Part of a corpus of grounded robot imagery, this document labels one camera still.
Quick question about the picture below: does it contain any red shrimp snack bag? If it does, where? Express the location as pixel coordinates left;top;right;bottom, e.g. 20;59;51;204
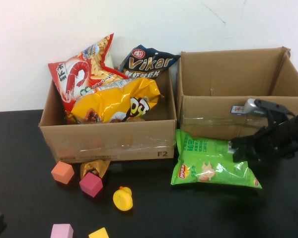
48;33;130;114

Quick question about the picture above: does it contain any dark blue Vikar snack bag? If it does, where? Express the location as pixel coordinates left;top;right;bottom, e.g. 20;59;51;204
118;44;181;80

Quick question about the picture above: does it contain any cardboard box with label sticker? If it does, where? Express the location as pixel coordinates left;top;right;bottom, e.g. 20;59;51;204
176;46;298;141

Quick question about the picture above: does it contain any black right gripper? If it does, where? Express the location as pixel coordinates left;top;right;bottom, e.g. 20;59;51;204
230;125;293;164

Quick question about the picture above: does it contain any gold foil snack wrapper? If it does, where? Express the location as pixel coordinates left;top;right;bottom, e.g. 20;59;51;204
79;159;112;179

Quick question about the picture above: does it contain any yellow snack bag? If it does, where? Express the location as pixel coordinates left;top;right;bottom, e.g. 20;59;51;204
66;77;164;124

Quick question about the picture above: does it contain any orange foam cube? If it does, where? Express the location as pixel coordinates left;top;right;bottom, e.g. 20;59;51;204
51;161;75;185

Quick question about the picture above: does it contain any yellow foam cube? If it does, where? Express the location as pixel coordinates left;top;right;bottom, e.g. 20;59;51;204
88;227;110;238

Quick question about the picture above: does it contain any light purple foam cube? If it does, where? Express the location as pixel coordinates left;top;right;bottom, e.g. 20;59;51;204
50;223;75;238

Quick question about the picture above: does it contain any white blue-edged label sticker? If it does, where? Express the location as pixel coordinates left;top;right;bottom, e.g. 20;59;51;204
230;105;248;115

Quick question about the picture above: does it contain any yellow rubber duck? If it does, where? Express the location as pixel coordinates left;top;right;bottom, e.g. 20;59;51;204
112;186;134;212

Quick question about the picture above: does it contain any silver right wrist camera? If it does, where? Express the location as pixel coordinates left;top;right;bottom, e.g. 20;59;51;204
243;98;267;116

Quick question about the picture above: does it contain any cardboard box marked F2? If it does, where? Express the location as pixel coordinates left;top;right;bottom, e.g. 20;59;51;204
39;66;177;164

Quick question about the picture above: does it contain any green Lay's chip bag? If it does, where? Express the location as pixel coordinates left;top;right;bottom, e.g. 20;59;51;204
170;128;263;189

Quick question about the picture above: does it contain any magenta foam cube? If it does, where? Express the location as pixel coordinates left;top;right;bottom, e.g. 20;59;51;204
79;172;104;198

